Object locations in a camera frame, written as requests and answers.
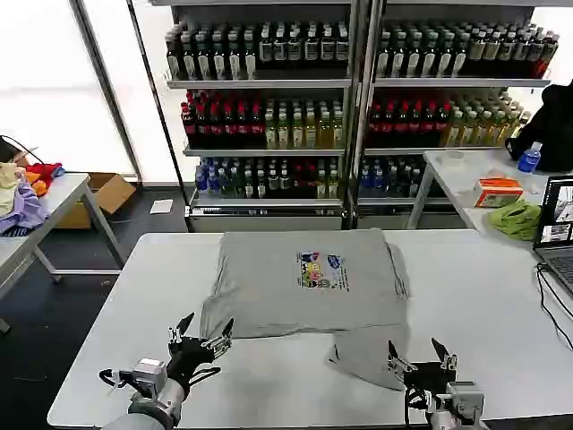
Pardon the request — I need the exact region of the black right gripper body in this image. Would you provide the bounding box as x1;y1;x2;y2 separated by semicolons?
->
402;361;458;396

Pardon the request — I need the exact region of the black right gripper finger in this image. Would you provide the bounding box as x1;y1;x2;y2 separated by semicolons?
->
431;338;459;371
387;340;418;375

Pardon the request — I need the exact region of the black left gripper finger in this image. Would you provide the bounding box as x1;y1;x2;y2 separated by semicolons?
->
168;312;196;355
201;317;235;358

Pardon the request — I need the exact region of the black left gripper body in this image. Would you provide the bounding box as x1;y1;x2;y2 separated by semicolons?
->
166;336;216;384

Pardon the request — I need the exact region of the grey printed t-shirt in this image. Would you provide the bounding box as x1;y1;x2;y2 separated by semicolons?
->
199;227;412;392

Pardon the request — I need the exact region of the green cloth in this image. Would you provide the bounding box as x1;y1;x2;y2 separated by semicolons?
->
486;199;543;242

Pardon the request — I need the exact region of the brown cardboard box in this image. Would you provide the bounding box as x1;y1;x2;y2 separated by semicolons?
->
56;172;137;230

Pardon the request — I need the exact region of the orange tissue box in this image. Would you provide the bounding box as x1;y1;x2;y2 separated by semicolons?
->
472;176;525;209

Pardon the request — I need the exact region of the open grey laptop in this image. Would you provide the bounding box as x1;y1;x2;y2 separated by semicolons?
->
532;175;573;297

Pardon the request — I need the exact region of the grey side table with laptop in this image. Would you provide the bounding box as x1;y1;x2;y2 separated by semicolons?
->
405;147;573;252

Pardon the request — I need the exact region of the grey side table with clothes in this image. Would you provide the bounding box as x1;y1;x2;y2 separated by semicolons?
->
0;172;127;336

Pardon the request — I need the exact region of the purple cloth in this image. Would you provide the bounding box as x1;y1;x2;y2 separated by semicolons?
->
0;177;49;237

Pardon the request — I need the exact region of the red orange cloth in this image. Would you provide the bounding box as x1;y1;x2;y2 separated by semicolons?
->
22;161;64;198

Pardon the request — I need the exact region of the blue water bottle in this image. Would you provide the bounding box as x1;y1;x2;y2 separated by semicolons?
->
517;141;543;174

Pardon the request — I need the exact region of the thin black slanted pole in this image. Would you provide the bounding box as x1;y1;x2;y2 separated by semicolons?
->
126;0;194;232

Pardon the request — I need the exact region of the shelf with dark bottles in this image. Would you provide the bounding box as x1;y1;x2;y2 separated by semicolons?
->
147;0;359;233
353;0;560;230

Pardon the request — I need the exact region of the cream cloth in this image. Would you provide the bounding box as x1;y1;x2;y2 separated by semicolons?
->
0;161;27;217

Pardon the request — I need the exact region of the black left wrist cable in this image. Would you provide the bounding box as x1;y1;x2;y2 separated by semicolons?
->
98;367;135;396
186;365;223;391

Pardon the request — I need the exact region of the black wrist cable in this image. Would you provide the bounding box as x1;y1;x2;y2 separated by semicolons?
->
404;386;432;426
186;365;223;391
98;367;135;396

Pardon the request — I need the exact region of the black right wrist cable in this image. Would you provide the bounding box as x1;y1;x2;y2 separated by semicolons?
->
404;386;432;426

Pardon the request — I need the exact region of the black laptop cable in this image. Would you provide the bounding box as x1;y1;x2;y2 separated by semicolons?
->
535;262;573;351

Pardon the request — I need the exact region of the grey window post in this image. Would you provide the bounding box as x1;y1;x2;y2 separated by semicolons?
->
70;0;143;184

